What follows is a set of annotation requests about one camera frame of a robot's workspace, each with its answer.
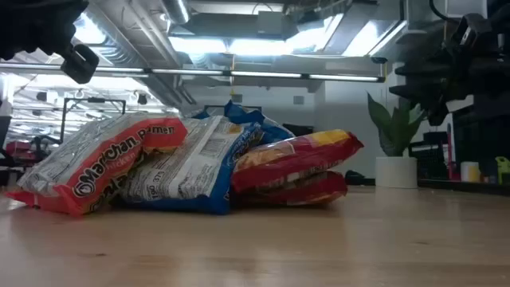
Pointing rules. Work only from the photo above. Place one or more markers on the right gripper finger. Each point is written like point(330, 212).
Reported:
point(438, 68)
point(434, 95)

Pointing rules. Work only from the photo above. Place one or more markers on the red Maruchan ramen pack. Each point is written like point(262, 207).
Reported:
point(311, 192)
point(295, 159)

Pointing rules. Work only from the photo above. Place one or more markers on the blue Maruchan ramen pack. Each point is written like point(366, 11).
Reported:
point(187, 167)
point(275, 131)

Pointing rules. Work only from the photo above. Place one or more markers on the green snake plant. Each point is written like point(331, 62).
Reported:
point(392, 127)

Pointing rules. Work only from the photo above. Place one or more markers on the red pole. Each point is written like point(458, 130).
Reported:
point(450, 155)

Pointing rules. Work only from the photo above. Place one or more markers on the black crate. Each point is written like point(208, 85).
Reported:
point(432, 163)

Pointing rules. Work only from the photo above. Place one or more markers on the black shelving unit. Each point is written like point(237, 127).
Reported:
point(478, 151)

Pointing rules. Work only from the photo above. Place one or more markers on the white and yellow roll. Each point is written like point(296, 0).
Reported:
point(470, 172)

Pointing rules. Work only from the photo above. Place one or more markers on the white plant pot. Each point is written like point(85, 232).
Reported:
point(396, 172)

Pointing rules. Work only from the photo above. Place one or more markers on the green plastic object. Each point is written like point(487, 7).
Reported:
point(503, 169)

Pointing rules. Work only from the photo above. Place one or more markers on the black monitor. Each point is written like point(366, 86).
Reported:
point(303, 129)

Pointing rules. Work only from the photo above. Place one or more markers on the long LED light bar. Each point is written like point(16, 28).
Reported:
point(263, 74)

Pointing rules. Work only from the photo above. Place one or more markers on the grey wall box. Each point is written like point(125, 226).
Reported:
point(237, 98)
point(299, 100)

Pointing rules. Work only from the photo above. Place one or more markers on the silver ventilation duct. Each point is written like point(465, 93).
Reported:
point(177, 10)

